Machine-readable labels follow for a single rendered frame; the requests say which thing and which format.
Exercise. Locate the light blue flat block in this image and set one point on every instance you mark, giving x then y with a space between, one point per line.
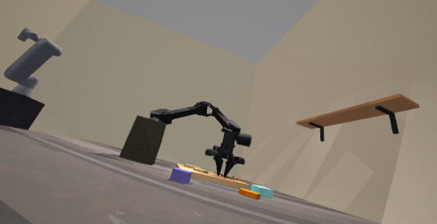
265 192

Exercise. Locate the purple block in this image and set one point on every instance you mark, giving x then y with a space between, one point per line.
180 175

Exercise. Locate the orange flat block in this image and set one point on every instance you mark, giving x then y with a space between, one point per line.
249 193

